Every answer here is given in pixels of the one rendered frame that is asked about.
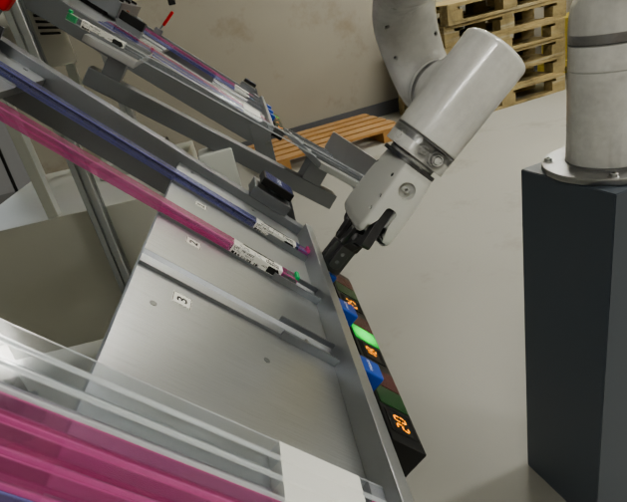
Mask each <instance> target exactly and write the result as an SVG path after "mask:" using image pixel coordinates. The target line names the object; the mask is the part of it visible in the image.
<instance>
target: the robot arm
mask: <svg viewBox="0 0 627 502"><path fill-rule="evenodd" d="M372 21H373V28H374V33H375V37H376V41H377V44H378V47H379V50H380V53H381V55H382V58H383V60H384V63H385V65H386V67H387V70H388V72H389V75H390V77H391V79H392V82H393V84H394V86H395V88H396V90H397V92H398V94H399V96H400V97H401V99H402V101H403V102H404V103H405V105H406V106H407V107H408V108H407V109H406V110H405V112H404V113H403V115H402V116H401V117H400V119H399V120H398V121H397V123H396V124H395V125H394V127H393V128H392V129H391V131H390V132H389V133H388V135H387V137H388V138H389V139H391V140H392V141H393V142H392V143H391V145H389V144H388V143H387V142H386V143H385V144H384V146H385V147H386V148H387V150H386V151H385V152H384V153H383V154H382V155H381V156H380V157H379V159H378V160H377V161H376V162H375V163H374V164H373V165H372V167H371V168H370V169H369V170H368V171H367V173H366V174H365V175H364V176H363V177H362V179H361V180H360V181H359V183H358V184H357V185H356V186H355V188H354V189H353V190H352V192H351V193H350V195H349V196H348V198H347V199H346V201H345V210H346V213H345V215H344V222H343V223H342V225H341V226H340V228H339V229H338V231H337V232H336V235H335V236H336V237H335V236H334V238H333V239H332V240H331V241H330V243H329V244H328V245H327V247H326V248H325V249H324V251H323V252H322V255H323V258H324V261H325V263H326V266H327V269H328V271H329V272H331V273H333V274H334V275H339V274H340V273H341V272H342V270H343V269H344V268H345V267H346V265H347V264H348V263H349V261H350V260H351V259H352V258H353V256H354V255H355V254H357V253H358V252H359V251H360V250H361V249H362V248H364V249H366V250H369V249H370V248H371V247H372V245H373V244H374V242H375V240H377V242H378V243H379V244H380V245H381V246H388V245H389V244H390V243H391V242H392V241H393V239H394V238H395V237H396V236H397V234H398V233H399V232H400V230H401V229H402V228H403V226H404V225H405V223H406V222H407V221H408V219H409V218H410V217H411V215H412V214H413V212H414V211H415V209H416V208H417V206H418V205H419V203H420V202H421V200H422V199H423V197H424V195H425V194H426V192H427V190H428V188H429V186H430V184H431V183H432V182H433V181H434V180H435V179H434V178H433V177H431V175H432V174H433V173H436V174H437V175H438V176H440V177H442V175H443V174H444V173H445V172H446V170H447V169H448V168H449V167H450V165H451V164H452V163H453V162H454V161H455V159H456V158H457V157H458V156H459V154H460V153H461V152H462V151H463V149H464V148H465V147H466V146H467V144H468V143H469V142H470V140H471V139H472V138H473V137H474V135H475V134H476V133H477V132H478V130H479V129H480V128H481V127H482V125H483V124H484V123H485V122H486V120H487V119H488V118H489V117H490V115H491V114H492V113H493V112H494V110H495V109H496V108H497V107H498V105H499V104H500V103H501V102H502V101H503V99H504V98H505V97H506V96H507V94H508V93H509V92H510V91H511V89H512V88H513V87H514V86H515V84H516V83H517V82H518V81H519V79H520V78H521V77H522V76H523V74H524V72H525V64H524V63H523V61H522V59H521V58H520V56H519V55H518V54H517V53H516V52H515V51H514V50H513V49H512V48H511V47H510V46H509V45H508V44H506V43H505V42H504V41H503V40H501V39H500V38H498V37H497V36H496V35H494V34H492V33H491V32H488V31H486V30H484V29H481V28H475V27H472V28H468V29H466V30H465V32H464V33H463V34H462V36H461V37H460V38H459V40H458V41H457V42H456V44H455V45H454V46H453V48H452V49H451V50H450V52H449V53H448V54H447V53H446V51H445V48H444V44H443V41H442V37H441V33H440V29H439V24H438V19H437V9H436V0H373V5H372ZM541 169H542V171H543V173H545V174H546V175H547V176H549V177H551V178H553V179H556V180H559V181H562V182H567V183H572V184H579V185H590V186H617V185H627V0H573V1H572V3H571V5H570V9H569V15H568V29H567V87H566V145H565V147H562V148H559V149H557V150H554V151H552V152H550V153H549V154H548V155H546V156H545V157H544V158H543V160H542V162H541ZM365 229H367V230H365ZM337 237H338V238H337Z"/></svg>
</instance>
